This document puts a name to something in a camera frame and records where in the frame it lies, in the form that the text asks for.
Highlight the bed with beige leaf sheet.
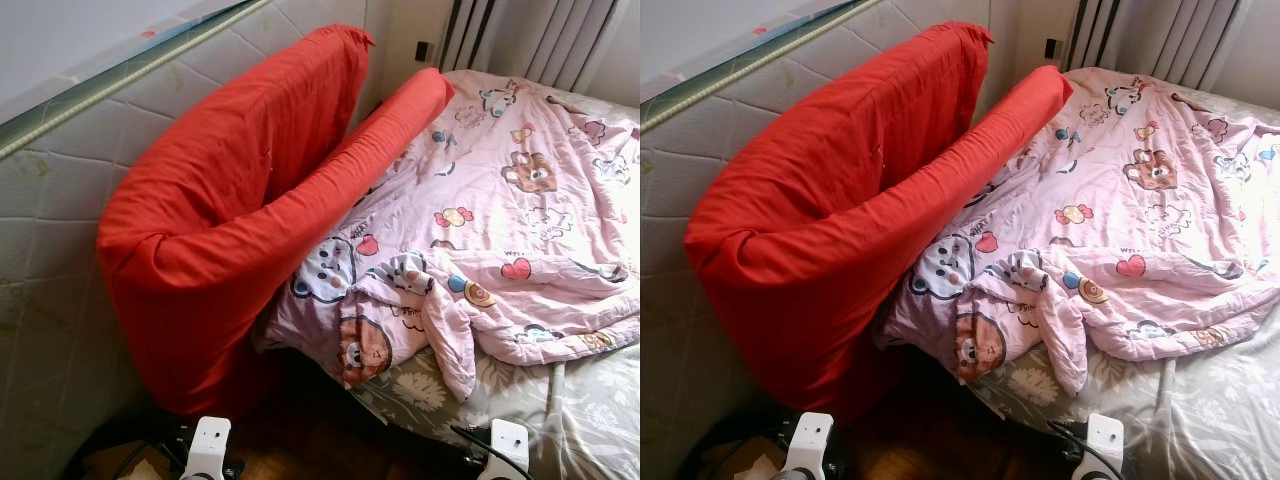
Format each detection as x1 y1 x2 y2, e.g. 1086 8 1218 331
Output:
345 340 641 480
965 330 1280 480

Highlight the brown cardboard piece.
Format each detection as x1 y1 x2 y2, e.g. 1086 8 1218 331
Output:
85 440 176 480
700 440 776 480

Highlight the pink cartoon print quilt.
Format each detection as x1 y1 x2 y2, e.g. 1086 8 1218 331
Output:
880 65 1280 396
262 68 641 403

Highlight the red folded mattress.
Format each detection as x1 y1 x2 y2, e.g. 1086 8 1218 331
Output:
97 25 456 416
683 20 1073 421

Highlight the grey pleated curtain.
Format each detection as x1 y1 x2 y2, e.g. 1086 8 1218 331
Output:
440 0 621 93
1065 0 1251 91

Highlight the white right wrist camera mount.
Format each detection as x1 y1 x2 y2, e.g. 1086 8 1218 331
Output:
487 418 531 480
1085 413 1128 480

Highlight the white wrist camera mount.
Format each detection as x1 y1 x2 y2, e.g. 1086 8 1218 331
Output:
183 416 233 480
487 418 531 480
783 412 836 480
1085 413 1128 480

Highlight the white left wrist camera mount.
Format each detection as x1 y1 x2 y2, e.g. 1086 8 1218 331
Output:
183 416 233 480
783 412 836 480

